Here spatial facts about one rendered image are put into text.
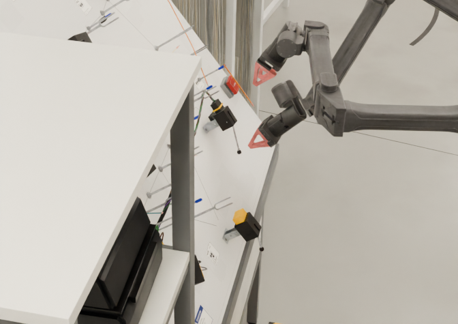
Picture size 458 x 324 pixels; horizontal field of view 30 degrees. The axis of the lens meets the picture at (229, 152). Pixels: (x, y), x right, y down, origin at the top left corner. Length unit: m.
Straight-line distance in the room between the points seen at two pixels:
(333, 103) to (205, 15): 1.27
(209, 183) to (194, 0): 0.94
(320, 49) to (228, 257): 0.63
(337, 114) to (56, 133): 0.90
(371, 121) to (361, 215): 2.09
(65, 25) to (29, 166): 1.13
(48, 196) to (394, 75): 4.22
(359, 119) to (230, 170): 0.72
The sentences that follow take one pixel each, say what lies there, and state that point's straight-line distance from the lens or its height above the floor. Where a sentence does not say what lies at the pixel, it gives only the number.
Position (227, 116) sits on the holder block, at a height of 1.16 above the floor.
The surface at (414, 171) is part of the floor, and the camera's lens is 4.40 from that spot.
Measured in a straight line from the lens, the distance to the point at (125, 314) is 1.39.
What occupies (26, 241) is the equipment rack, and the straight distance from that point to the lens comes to 1.05.
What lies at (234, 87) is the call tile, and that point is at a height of 1.11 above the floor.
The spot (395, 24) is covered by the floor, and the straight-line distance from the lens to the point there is 5.83.
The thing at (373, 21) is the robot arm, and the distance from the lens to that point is 2.52.
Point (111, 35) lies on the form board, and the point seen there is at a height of 1.43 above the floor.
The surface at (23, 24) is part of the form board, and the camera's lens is 2.15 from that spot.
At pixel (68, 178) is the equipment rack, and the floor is 1.85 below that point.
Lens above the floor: 2.53
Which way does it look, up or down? 35 degrees down
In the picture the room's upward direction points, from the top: 1 degrees clockwise
